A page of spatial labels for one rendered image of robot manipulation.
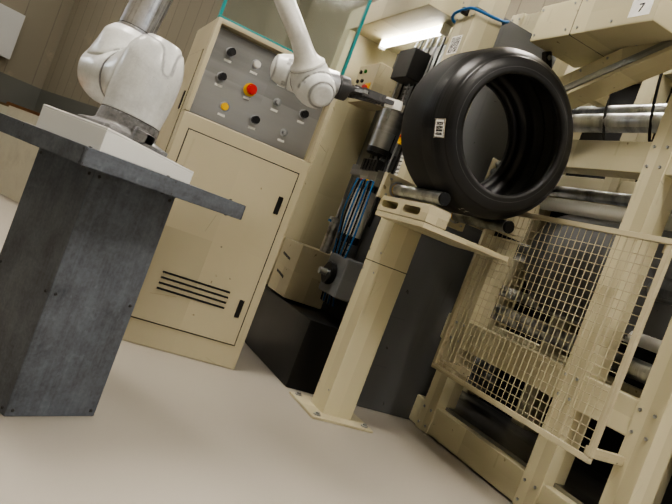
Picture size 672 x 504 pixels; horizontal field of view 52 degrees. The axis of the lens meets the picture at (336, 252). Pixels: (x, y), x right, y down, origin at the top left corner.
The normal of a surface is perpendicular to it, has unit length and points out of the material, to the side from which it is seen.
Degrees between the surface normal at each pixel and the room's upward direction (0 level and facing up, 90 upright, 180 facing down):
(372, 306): 90
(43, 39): 90
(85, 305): 90
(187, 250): 90
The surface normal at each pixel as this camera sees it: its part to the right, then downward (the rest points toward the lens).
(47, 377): 0.76, 0.30
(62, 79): -0.55, -0.19
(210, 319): 0.38, 0.17
